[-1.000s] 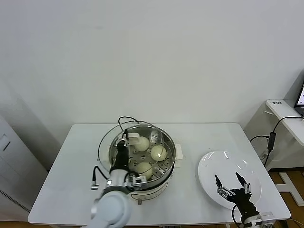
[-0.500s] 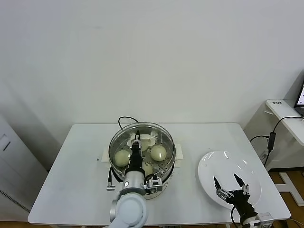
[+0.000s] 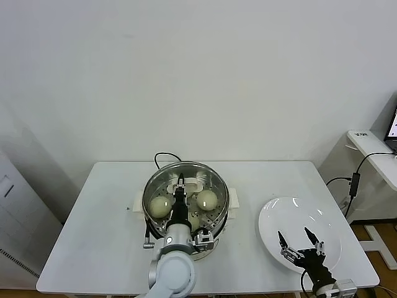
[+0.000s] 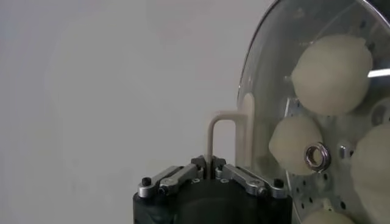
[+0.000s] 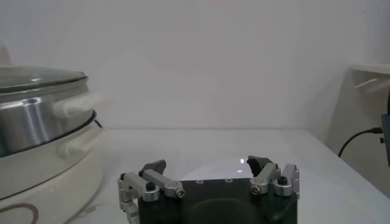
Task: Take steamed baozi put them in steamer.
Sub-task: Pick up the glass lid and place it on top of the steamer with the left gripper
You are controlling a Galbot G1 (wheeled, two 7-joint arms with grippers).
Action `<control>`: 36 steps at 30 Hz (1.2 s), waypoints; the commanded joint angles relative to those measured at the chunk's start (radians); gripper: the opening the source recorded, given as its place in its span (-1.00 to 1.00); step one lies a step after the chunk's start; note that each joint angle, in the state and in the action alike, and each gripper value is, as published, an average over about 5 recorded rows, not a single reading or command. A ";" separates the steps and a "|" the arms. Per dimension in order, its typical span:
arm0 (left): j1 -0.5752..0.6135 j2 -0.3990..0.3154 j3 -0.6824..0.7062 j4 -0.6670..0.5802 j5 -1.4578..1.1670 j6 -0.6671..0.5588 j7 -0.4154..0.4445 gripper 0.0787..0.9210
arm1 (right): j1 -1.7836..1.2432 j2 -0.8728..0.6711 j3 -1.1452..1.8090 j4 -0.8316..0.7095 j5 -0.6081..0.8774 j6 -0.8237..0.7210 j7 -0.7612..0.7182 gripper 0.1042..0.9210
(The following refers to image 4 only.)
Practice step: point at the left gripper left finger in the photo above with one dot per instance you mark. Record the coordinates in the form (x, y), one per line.
(170, 181)

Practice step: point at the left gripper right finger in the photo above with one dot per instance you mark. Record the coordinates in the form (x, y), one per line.
(246, 181)

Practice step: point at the white steamed baozi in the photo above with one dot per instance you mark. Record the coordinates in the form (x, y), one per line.
(332, 74)
(373, 170)
(289, 144)
(327, 218)

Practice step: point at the stainless steel steamer basket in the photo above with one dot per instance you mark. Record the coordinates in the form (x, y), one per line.
(333, 187)

